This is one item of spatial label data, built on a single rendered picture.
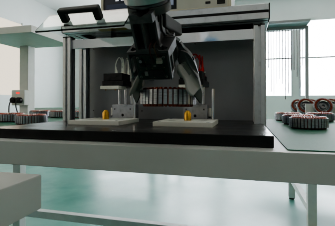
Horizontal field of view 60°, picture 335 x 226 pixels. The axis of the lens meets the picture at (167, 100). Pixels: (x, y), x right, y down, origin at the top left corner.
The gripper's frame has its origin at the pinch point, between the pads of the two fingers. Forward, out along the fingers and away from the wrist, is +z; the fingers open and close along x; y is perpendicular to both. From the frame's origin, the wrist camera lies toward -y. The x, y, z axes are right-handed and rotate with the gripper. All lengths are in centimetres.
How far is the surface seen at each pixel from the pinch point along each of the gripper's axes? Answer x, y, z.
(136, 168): -4.4, 12.5, 7.2
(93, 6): -19.2, -15.1, -16.0
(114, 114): -27.1, -23.5, 21.6
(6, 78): -474, -396, 208
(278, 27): 59, -373, 123
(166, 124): -3.8, -6.7, 11.8
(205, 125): 5.8, -6.8, 11.8
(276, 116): 28, -62, 50
